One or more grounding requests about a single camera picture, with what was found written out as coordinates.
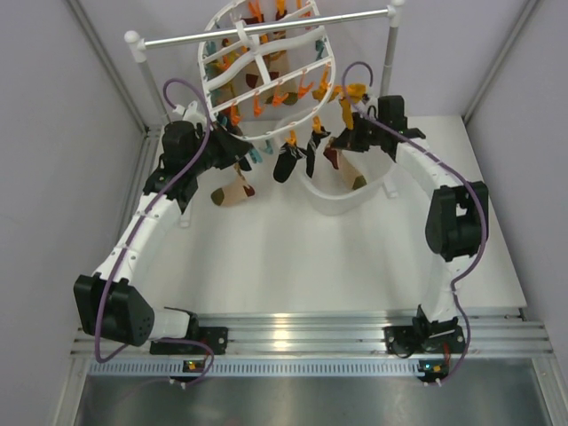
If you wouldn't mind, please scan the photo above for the right grey rack pole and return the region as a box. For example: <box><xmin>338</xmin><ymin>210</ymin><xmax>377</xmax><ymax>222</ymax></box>
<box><xmin>379</xmin><ymin>27</ymin><xmax>398</xmax><ymax>97</ymax></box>

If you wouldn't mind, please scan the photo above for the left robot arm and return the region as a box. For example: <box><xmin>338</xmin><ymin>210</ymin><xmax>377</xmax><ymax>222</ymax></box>
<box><xmin>74</xmin><ymin>120</ymin><xmax>252</xmax><ymax>352</ymax></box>

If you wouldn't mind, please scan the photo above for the mustard yellow sock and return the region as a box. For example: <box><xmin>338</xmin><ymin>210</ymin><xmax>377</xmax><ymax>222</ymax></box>
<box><xmin>312</xmin><ymin>83</ymin><xmax>367</xmax><ymax>130</ymax></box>

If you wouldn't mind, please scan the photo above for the white plastic basin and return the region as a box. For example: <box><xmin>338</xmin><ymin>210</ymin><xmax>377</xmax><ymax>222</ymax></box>
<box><xmin>276</xmin><ymin>138</ymin><xmax>394</xmax><ymax>216</ymax></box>

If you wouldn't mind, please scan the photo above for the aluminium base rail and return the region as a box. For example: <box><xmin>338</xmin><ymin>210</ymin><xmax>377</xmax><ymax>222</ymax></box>
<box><xmin>70</xmin><ymin>312</ymin><xmax>554</xmax><ymax>379</ymax></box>

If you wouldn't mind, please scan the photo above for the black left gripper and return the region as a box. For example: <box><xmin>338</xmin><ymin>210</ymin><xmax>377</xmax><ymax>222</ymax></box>
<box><xmin>185</xmin><ymin>120</ymin><xmax>251</xmax><ymax>175</ymax></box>

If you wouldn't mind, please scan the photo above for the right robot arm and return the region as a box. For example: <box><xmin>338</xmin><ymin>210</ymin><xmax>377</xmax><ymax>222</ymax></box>
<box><xmin>331</xmin><ymin>96</ymin><xmax>489</xmax><ymax>358</ymax></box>

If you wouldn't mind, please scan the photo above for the white round sock hanger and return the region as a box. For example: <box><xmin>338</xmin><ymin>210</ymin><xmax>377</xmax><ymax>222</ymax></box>
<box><xmin>198</xmin><ymin>1</ymin><xmax>336</xmax><ymax>142</ymax></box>

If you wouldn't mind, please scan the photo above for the white rack foot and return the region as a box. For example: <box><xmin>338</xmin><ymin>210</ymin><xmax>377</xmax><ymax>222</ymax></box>
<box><xmin>178</xmin><ymin>206</ymin><xmax>192</xmax><ymax>228</ymax></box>

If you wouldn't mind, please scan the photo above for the grey horizontal rack bar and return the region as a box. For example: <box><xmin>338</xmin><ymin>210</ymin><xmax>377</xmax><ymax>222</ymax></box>
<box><xmin>124</xmin><ymin>1</ymin><xmax>406</xmax><ymax>63</ymax></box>

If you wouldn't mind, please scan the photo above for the striped maroon green sock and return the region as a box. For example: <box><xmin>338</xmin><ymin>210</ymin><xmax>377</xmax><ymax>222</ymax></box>
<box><xmin>323</xmin><ymin>138</ymin><xmax>367</xmax><ymax>191</ymax></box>

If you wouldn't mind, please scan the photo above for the grey metal rack pole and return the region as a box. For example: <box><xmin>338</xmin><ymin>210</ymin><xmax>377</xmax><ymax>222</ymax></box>
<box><xmin>138</xmin><ymin>60</ymin><xmax>171</xmax><ymax>125</ymax></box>

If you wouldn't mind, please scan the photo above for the teal clothes clip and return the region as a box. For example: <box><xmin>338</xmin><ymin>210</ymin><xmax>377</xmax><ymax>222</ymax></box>
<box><xmin>248</xmin><ymin>139</ymin><xmax>274</xmax><ymax>164</ymax></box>

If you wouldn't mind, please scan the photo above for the beige brown patch sock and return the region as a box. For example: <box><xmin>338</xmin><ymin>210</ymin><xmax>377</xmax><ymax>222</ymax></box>
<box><xmin>210</xmin><ymin>165</ymin><xmax>256</xmax><ymax>208</ymax></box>

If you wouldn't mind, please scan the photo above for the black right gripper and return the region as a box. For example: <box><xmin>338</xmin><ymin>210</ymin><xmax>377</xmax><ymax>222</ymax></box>
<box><xmin>331</xmin><ymin>114</ymin><xmax>386</xmax><ymax>154</ymax></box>

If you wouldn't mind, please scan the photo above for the black white striped sock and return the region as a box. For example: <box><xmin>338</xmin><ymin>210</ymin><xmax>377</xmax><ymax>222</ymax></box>
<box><xmin>272</xmin><ymin>127</ymin><xmax>330</xmax><ymax>183</ymax></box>

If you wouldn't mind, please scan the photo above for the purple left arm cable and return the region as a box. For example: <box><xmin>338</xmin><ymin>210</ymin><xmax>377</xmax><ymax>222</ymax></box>
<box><xmin>93</xmin><ymin>78</ymin><xmax>217</xmax><ymax>386</ymax></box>

